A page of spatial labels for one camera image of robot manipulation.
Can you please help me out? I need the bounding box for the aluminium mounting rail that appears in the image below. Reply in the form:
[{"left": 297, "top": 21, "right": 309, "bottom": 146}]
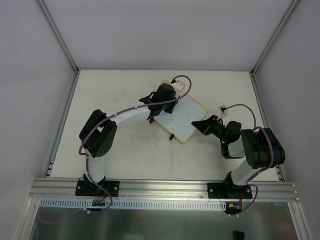
[{"left": 28, "top": 177, "right": 300, "bottom": 202}]

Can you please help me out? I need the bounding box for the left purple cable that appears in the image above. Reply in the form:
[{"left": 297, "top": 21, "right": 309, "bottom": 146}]
[{"left": 78, "top": 74, "right": 193, "bottom": 213}]

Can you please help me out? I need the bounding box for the black object at bottom edge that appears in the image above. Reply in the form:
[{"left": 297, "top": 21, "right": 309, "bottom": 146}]
[{"left": 233, "top": 230, "right": 245, "bottom": 240}]

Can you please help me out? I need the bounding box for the yellow framed whiteboard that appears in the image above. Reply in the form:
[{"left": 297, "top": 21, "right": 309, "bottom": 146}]
[{"left": 154, "top": 95, "right": 208, "bottom": 144}]

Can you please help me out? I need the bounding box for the aluminium frame post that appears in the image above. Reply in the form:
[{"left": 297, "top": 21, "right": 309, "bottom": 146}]
[
  {"left": 250, "top": 0, "right": 301, "bottom": 76},
  {"left": 35, "top": 0, "right": 79, "bottom": 74}
]

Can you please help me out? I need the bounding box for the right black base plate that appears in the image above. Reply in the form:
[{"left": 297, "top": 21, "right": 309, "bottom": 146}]
[{"left": 207, "top": 182, "right": 253, "bottom": 200}]

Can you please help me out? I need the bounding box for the white slotted cable duct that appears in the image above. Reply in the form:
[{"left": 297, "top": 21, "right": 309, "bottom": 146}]
[{"left": 39, "top": 197, "right": 227, "bottom": 212}]

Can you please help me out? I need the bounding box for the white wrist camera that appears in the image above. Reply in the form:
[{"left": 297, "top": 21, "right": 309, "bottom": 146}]
[
  {"left": 171, "top": 80, "right": 185, "bottom": 96},
  {"left": 218, "top": 105, "right": 229, "bottom": 118}
]

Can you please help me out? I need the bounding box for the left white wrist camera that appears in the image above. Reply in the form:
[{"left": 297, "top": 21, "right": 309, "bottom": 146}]
[{"left": 171, "top": 80, "right": 185, "bottom": 96}]

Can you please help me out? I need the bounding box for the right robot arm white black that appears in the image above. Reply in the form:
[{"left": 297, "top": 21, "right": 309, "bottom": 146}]
[{"left": 191, "top": 115, "right": 286, "bottom": 199}]

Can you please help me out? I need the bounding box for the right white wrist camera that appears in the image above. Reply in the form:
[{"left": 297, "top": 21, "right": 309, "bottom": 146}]
[{"left": 218, "top": 105, "right": 229, "bottom": 118}]

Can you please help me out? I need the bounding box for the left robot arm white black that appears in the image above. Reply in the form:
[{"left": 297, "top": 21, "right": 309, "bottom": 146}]
[{"left": 75, "top": 80, "right": 184, "bottom": 196}]

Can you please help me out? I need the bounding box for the right black whiteboard foot clip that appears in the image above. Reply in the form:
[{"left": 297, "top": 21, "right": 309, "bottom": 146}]
[{"left": 169, "top": 134, "right": 175, "bottom": 141}]

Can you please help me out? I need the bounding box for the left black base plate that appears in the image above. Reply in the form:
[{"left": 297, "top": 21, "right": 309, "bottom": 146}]
[{"left": 75, "top": 179, "right": 120, "bottom": 197}]

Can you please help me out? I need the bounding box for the right aluminium frame post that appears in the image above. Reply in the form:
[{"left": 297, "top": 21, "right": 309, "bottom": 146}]
[{"left": 250, "top": 0, "right": 301, "bottom": 76}]

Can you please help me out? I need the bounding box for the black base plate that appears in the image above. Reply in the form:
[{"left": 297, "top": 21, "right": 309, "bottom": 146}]
[
  {"left": 207, "top": 182, "right": 253, "bottom": 200},
  {"left": 75, "top": 179, "right": 120, "bottom": 197}
]

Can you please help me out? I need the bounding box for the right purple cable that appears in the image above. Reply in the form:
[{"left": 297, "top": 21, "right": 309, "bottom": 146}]
[{"left": 224, "top": 103, "right": 276, "bottom": 216}]

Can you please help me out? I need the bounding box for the purple cable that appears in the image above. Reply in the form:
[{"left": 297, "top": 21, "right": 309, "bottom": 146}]
[
  {"left": 78, "top": 74, "right": 193, "bottom": 213},
  {"left": 224, "top": 103, "right": 276, "bottom": 216}
]

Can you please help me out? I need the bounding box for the left aluminium frame post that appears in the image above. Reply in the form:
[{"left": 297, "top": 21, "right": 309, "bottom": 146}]
[{"left": 35, "top": 0, "right": 79, "bottom": 74}]

